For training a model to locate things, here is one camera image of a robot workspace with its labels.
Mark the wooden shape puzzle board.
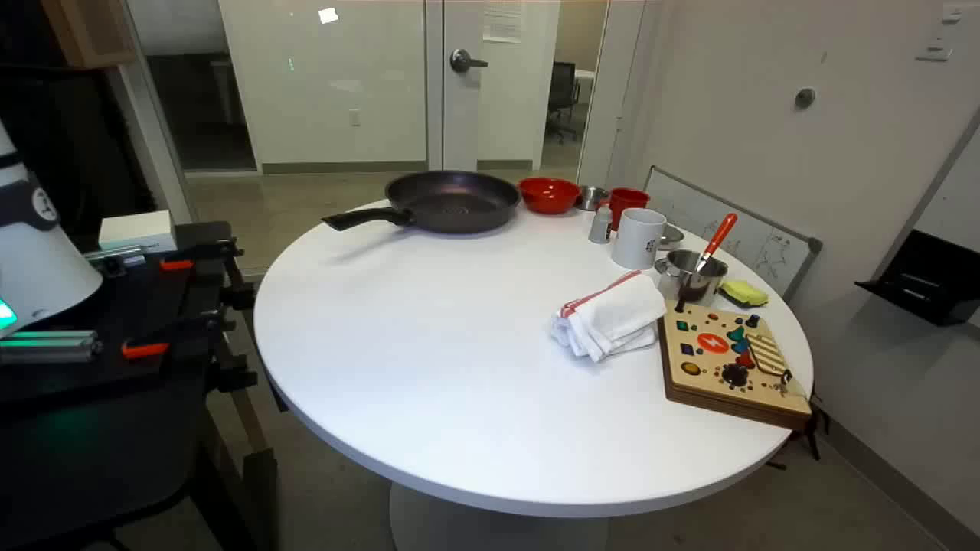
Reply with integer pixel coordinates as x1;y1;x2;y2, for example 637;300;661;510
655;300;819;432

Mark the white mug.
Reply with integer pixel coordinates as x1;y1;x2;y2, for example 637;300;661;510
610;207;685;273

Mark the silver rail on cart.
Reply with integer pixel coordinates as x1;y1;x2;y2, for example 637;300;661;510
0;326;103;368

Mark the red cup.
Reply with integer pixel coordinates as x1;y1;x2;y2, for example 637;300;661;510
607;188;651;233

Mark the white box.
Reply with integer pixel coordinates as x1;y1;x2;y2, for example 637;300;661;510
95;207;181;257

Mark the black clamp with orange grip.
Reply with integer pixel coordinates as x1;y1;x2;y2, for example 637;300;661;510
89;234;249;281
116;307;239;363

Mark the white wall switch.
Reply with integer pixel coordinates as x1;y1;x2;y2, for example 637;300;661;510
911;0;969;66

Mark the steel saucepan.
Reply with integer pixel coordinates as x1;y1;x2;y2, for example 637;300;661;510
651;248;731;307

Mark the orange handled utensil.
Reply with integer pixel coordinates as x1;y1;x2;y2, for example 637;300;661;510
699;211;742;276

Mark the black wall tray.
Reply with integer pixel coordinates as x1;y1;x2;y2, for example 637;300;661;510
855;225;980;329

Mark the yellow green sponge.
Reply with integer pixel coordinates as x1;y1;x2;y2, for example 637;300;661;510
718;276;773;313

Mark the round white table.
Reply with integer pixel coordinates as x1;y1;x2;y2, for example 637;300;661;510
251;195;819;551

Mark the black robot cart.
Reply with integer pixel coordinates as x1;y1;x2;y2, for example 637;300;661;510
0;216;282;551

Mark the metal door handle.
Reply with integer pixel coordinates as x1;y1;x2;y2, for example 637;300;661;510
447;47;490;76

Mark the small grey metal cup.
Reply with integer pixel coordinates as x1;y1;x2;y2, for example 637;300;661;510
585;204;615;248

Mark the whiteboard leaning on wall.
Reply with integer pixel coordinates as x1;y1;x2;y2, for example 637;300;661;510
639;165;825;302

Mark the white towel with red stripes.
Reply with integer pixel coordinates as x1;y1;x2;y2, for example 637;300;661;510
548;270;671;368

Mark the red bowl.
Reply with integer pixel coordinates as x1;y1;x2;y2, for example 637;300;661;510
518;173;585;216

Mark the wooden cabinet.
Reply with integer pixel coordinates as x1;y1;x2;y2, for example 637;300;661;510
40;0;137;72

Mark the black frying pan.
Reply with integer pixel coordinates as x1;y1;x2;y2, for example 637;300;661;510
322;167;524;234

